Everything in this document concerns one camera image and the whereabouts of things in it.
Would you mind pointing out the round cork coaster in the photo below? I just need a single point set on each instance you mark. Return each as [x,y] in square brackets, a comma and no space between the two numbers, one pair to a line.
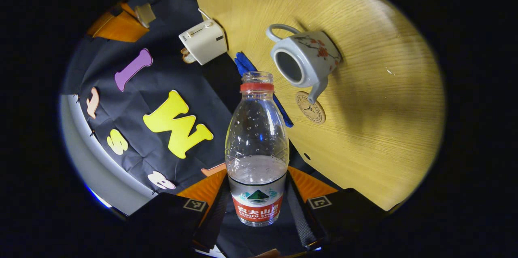
[311,108]

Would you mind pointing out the blue towel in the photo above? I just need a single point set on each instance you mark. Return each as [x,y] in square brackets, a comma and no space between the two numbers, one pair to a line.
[243,64]

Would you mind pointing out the white floral teacup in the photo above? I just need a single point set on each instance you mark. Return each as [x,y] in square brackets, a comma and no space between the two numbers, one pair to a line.
[315,53]

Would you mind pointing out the toast slice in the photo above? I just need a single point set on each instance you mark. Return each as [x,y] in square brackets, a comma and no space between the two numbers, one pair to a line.
[187,56]

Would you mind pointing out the white toaster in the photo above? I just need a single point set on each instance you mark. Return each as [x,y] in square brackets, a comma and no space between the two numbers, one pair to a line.
[204,41]

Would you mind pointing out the black backdrop cloth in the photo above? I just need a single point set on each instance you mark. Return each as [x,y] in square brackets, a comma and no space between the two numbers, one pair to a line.
[133,100]

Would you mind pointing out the clear plastic water bottle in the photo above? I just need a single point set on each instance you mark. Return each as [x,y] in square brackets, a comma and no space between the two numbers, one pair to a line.
[257,149]

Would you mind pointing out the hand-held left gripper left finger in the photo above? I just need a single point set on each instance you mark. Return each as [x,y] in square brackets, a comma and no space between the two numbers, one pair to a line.
[214,217]

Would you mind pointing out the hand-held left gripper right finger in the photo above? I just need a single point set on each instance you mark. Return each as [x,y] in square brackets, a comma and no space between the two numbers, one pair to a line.
[301,217]

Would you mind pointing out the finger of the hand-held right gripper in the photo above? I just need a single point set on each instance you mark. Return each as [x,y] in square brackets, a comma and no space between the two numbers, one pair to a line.
[117,29]

